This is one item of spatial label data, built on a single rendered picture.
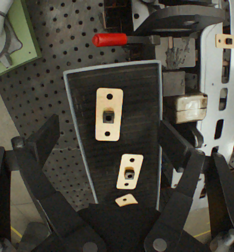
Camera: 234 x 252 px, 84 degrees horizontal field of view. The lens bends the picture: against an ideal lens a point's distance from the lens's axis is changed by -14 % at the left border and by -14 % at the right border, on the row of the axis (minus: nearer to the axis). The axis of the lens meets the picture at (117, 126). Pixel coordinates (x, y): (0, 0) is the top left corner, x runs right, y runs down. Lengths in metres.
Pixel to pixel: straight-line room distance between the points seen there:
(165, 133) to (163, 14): 0.16
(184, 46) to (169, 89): 0.10
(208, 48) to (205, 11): 0.24
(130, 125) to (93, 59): 0.48
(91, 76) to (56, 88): 0.51
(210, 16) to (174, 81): 0.14
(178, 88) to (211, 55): 0.19
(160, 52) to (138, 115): 0.15
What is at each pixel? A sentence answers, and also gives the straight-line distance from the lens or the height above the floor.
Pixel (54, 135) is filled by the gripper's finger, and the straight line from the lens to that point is 0.18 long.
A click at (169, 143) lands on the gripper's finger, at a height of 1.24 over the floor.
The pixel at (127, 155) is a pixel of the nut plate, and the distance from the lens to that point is 0.27.
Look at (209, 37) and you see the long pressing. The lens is 0.48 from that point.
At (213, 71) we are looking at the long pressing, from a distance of 0.48.
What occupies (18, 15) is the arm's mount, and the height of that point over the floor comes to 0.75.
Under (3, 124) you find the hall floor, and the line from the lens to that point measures 1.86.
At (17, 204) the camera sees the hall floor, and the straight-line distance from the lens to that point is 2.69.
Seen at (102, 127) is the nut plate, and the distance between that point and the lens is 0.24.
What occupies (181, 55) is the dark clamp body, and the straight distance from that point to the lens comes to 0.34.
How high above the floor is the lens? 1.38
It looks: 66 degrees down
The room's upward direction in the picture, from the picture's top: 170 degrees clockwise
